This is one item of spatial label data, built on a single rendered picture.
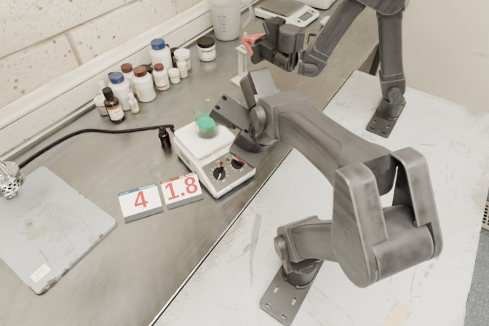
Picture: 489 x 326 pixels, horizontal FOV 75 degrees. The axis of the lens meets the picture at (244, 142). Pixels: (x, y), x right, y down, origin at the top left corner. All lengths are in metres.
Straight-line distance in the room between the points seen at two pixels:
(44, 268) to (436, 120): 1.12
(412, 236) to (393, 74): 0.67
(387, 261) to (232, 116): 0.38
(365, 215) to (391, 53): 0.68
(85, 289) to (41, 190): 0.30
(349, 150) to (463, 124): 0.86
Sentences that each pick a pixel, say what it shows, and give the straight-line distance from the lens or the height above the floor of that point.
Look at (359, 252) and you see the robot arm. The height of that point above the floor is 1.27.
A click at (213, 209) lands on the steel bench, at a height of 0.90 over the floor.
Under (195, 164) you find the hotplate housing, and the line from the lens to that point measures 0.80.
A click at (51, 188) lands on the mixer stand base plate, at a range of 0.94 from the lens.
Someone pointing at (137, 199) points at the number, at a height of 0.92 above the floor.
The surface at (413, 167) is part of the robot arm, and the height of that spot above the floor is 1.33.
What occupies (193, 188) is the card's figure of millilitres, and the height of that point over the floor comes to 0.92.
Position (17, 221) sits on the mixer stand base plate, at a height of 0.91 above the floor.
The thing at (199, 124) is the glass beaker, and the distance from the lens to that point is 0.78.
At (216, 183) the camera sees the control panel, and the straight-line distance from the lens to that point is 0.78.
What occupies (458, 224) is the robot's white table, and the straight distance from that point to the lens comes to 0.91.
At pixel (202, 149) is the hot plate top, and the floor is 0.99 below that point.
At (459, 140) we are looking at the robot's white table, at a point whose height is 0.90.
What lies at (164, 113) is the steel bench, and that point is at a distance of 1.05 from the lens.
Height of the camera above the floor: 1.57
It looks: 46 degrees down
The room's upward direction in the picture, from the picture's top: straight up
